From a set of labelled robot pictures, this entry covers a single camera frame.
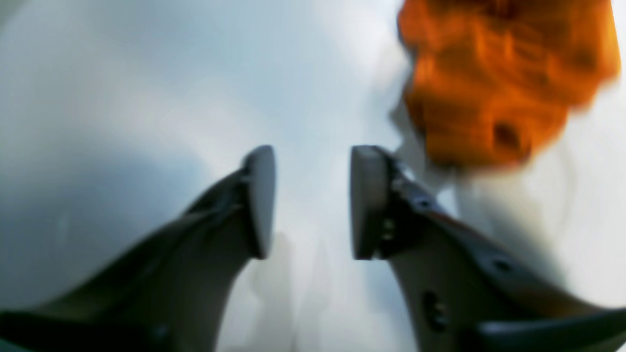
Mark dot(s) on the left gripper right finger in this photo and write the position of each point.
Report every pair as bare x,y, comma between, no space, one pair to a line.
464,293

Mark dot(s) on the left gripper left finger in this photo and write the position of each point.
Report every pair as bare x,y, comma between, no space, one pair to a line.
169,292

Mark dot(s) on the orange t-shirt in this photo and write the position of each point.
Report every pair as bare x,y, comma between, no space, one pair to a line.
494,81

